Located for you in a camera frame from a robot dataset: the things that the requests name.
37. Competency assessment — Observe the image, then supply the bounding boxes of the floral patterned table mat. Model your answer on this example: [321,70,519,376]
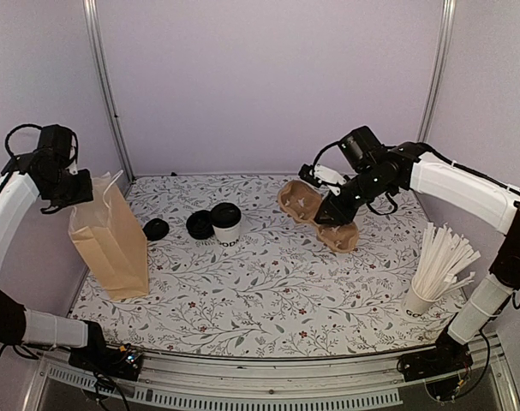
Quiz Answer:
[70,176,464,358]

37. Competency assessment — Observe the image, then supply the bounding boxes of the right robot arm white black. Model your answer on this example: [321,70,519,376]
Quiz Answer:
[299,126,520,373]

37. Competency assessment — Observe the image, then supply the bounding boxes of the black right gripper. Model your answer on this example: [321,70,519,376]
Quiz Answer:
[314,164,393,226]

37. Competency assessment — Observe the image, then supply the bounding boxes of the single black lid on mat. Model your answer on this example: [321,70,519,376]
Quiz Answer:
[142,218,170,241]

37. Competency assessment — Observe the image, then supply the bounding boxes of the aluminium frame post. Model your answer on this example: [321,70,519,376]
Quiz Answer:
[82,0,135,182]
[417,0,457,143]

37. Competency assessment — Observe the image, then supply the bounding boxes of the right aluminium frame post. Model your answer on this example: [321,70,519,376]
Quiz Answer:
[417,0,457,143]

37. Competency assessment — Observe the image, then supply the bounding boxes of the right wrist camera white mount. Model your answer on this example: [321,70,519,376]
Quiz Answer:
[298,164,346,195]

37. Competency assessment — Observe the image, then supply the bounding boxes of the stack of black cup lids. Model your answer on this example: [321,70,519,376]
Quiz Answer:
[186,210,214,240]

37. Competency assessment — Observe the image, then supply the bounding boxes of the white cup holding straws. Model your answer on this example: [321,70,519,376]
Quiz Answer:
[401,283,437,318]

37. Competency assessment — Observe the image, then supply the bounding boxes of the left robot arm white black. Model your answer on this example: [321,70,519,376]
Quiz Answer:
[0,124,113,372]

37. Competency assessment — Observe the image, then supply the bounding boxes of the left aluminium frame post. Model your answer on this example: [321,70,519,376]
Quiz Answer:
[82,0,135,182]

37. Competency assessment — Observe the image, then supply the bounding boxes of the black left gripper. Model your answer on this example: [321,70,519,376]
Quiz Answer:
[45,165,93,208]

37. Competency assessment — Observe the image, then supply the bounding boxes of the aluminium front rail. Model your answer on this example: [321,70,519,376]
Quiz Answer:
[24,332,520,410]

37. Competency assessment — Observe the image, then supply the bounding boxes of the brown paper bag white handles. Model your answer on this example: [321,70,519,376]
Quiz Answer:
[69,171,149,301]

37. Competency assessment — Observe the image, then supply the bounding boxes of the brown cardboard cup carrier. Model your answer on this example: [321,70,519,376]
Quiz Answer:
[278,180,359,253]

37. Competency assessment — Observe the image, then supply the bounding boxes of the white paper coffee cup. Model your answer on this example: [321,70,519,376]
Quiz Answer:
[212,223,241,247]

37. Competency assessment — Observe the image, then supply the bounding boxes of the bundle of white paper straws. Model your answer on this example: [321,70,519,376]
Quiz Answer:
[411,223,481,301]

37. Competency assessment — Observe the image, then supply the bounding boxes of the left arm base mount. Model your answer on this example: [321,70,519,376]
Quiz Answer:
[69,343,143,381]

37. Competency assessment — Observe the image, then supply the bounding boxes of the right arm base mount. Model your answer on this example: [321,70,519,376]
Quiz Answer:
[397,336,473,402]

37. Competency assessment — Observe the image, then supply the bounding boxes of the black plastic cup lid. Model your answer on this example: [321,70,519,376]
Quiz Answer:
[210,202,242,229]

